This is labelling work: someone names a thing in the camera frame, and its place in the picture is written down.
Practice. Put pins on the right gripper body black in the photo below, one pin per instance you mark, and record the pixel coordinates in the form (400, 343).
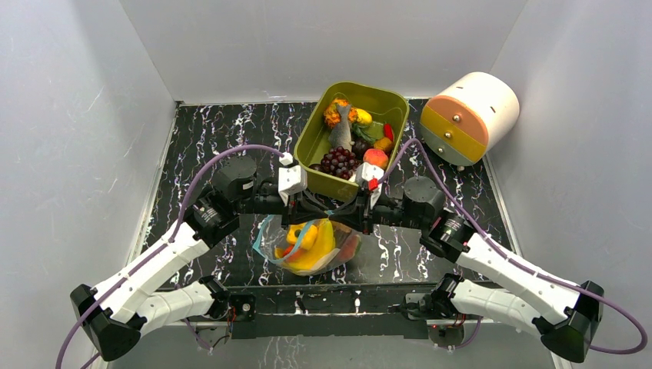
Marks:
(365, 213)

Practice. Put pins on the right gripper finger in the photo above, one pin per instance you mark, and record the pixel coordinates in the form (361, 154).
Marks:
(348, 207)
(349, 219)

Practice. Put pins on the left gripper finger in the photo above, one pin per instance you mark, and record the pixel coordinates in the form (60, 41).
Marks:
(312, 193)
(307, 214)

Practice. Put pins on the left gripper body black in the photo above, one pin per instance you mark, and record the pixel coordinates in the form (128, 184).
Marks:
(290, 212)

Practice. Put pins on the yellow bell pepper toy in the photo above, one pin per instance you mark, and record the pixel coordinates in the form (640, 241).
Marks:
(304, 235)

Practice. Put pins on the watermelon slice toy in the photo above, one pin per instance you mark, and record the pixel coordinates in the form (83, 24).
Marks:
(349, 248)

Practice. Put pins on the yellow banana toy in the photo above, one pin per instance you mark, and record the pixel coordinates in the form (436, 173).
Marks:
(315, 259)

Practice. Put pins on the clear zip top bag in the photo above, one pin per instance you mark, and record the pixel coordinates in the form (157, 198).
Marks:
(271, 235)

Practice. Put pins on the red chili toy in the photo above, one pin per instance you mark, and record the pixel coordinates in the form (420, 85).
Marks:
(292, 254)

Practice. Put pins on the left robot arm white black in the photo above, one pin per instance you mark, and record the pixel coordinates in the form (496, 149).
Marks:
(116, 313)

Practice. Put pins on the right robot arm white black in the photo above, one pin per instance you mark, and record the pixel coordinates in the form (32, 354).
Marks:
(526, 297)

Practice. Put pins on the purple grape bunch toy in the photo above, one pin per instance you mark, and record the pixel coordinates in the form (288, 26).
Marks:
(339, 163)

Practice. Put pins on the peach toy upper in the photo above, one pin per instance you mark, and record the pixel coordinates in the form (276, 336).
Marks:
(376, 157)

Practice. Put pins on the grey fish toy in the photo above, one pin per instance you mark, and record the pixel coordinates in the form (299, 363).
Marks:
(341, 135)

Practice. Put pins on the small orange fruit toy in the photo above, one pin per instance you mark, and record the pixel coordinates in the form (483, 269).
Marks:
(384, 144)

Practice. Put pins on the green leafy vegetable toy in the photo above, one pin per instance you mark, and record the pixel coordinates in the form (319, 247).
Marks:
(369, 133)

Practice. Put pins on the yellow lemon toy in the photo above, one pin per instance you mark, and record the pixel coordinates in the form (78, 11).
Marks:
(362, 117)

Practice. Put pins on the olive green plastic bin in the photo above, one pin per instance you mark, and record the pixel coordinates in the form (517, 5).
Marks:
(385, 107)

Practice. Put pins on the round pastel drawer cabinet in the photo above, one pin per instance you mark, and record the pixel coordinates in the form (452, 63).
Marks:
(462, 123)

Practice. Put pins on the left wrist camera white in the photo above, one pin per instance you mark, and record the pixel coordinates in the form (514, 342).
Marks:
(292, 177)

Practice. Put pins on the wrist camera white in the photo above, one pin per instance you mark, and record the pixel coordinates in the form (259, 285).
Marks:
(292, 177)
(368, 178)

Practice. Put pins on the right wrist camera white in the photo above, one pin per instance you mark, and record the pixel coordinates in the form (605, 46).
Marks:
(368, 178)

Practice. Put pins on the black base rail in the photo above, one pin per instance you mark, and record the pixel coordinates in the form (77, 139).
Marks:
(320, 310)

